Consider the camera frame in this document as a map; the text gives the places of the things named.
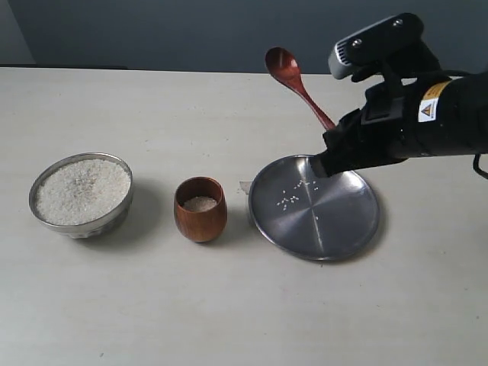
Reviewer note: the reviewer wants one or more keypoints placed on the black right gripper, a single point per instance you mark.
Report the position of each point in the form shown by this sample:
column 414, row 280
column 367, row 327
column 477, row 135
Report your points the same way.
column 389, row 129

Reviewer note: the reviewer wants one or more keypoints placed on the red-brown wooden spoon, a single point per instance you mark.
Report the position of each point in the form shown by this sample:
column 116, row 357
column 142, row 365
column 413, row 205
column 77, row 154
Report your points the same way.
column 283, row 67

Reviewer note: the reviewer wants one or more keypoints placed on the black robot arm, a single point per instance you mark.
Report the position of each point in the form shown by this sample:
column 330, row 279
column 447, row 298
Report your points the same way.
column 466, row 99

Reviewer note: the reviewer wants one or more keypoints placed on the brown wooden cup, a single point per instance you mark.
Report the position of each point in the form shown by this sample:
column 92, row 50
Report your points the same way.
column 200, row 226

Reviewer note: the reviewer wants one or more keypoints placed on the steel bowl of rice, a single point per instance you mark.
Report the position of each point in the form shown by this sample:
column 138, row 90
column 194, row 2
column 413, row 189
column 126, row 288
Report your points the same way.
column 83, row 196

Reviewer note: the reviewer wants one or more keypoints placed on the round steel plate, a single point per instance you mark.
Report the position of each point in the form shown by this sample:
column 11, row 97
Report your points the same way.
column 313, row 218

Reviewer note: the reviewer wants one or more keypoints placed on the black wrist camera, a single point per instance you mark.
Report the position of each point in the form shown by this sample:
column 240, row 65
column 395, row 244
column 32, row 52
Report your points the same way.
column 374, row 43

